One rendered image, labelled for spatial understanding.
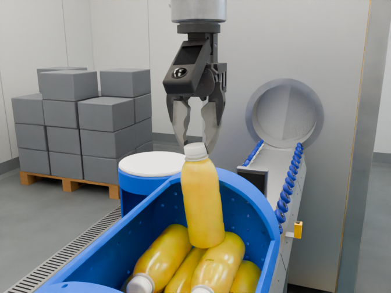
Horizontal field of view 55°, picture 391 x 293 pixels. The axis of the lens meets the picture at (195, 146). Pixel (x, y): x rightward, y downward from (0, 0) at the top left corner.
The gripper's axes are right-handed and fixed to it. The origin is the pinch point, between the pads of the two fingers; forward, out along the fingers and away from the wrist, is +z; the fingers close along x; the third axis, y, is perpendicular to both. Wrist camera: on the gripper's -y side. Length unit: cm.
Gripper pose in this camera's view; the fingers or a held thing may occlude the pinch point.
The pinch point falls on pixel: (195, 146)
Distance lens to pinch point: 63.9
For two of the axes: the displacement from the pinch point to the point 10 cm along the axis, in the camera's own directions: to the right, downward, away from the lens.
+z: 0.1, 9.7, 2.6
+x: -9.4, -0.8, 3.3
